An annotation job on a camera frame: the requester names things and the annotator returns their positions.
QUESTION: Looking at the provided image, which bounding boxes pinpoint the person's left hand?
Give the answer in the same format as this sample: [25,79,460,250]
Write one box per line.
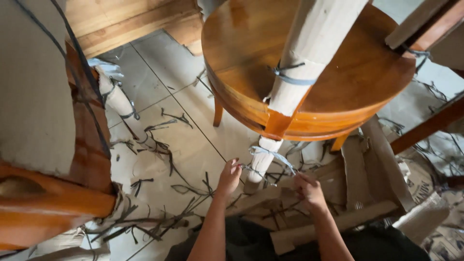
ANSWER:
[216,158,243,198]

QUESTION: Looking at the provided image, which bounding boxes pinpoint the person's right hand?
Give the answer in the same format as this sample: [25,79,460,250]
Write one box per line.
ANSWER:
[293,172,327,213]

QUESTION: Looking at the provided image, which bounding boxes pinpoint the grey plastic strap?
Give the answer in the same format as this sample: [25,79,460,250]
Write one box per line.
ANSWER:
[241,146,298,188]

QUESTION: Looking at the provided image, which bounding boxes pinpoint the short cardboard leg wrap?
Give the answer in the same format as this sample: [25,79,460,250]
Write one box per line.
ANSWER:
[246,136,284,184]

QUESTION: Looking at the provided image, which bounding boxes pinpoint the pile of cardboard pieces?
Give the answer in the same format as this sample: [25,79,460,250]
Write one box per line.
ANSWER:
[225,115,451,255]

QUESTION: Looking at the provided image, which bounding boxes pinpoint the person's black clothing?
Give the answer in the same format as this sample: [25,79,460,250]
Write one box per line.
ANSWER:
[165,216,432,261]

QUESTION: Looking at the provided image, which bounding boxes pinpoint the round wooden table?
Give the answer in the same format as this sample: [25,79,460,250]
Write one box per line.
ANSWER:
[201,0,417,152]

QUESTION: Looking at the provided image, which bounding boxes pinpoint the paper-wrapped furniture leg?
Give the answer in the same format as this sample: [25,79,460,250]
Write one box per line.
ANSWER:
[88,59,171,156]

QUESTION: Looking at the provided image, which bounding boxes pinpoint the long cardboard leg wrap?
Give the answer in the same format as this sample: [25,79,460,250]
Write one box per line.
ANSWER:
[268,0,369,117]

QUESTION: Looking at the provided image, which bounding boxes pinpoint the printed newspaper sheets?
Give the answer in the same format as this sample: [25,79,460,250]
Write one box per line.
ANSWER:
[398,159,464,261]

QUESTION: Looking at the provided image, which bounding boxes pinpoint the cardboard-wrapped wooden leg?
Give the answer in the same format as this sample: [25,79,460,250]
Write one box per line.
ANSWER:
[385,0,464,52]

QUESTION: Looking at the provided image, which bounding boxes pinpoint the wooden chair with cardboard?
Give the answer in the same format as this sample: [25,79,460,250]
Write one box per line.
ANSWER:
[0,0,117,251]

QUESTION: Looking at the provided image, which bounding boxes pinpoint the scattered dark strap scraps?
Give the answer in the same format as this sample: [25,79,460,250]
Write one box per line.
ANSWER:
[85,69,464,244]

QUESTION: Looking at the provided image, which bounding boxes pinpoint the grey knotted strap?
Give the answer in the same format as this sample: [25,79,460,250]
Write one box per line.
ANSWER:
[268,61,318,87]

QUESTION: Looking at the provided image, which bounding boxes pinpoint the brown wooden rail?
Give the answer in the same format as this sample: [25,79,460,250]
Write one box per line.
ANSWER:
[390,95,464,156]

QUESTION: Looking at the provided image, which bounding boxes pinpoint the grey strap on wooden leg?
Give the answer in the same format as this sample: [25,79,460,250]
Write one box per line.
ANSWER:
[400,44,433,74]

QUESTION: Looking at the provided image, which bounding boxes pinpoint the dark long straps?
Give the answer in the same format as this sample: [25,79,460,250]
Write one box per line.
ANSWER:
[14,0,112,159]

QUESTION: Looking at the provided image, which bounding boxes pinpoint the light wooden furniture frame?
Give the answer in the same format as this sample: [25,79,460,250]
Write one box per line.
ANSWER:
[65,0,204,59]

